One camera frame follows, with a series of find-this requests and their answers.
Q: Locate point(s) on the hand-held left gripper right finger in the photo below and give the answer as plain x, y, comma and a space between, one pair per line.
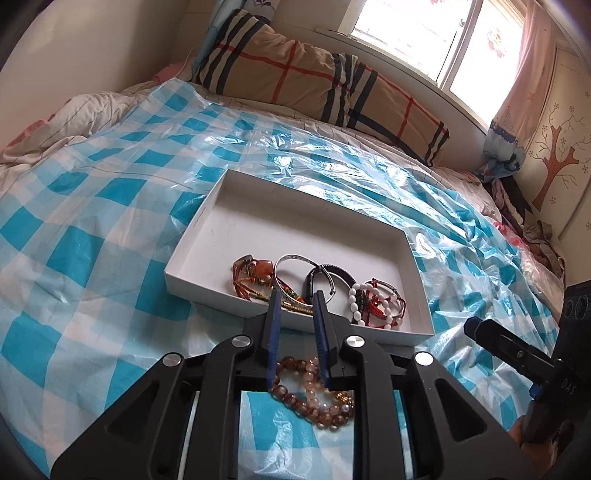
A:
322, 332

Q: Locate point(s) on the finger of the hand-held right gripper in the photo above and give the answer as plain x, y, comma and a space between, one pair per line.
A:
508, 348

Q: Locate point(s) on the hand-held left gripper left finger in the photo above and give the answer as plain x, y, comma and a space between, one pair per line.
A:
273, 332

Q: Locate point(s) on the patterned silver bangle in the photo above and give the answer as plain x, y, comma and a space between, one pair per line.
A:
295, 255

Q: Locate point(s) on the white cardboard box tray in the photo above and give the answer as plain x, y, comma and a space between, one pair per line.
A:
300, 221

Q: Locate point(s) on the person's right hand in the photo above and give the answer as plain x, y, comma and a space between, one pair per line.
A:
531, 459

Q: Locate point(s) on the pile of clothes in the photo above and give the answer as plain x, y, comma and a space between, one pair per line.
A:
545, 235

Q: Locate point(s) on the blue checked plastic sheet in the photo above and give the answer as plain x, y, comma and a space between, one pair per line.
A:
92, 240

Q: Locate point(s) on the pink printed curtain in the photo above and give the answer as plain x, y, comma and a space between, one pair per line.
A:
521, 83

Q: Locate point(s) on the tan plaid pillow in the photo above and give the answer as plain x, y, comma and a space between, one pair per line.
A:
295, 69

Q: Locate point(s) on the pink cloth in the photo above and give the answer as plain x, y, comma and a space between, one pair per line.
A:
168, 71

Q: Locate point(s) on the white striped quilt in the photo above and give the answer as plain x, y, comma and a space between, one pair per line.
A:
83, 110

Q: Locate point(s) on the window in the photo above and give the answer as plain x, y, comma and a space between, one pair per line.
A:
406, 32

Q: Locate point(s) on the light blue curtain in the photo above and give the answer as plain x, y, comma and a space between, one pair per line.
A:
221, 18

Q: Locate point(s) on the tree pattern wall panel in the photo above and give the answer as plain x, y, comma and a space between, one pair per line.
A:
561, 152

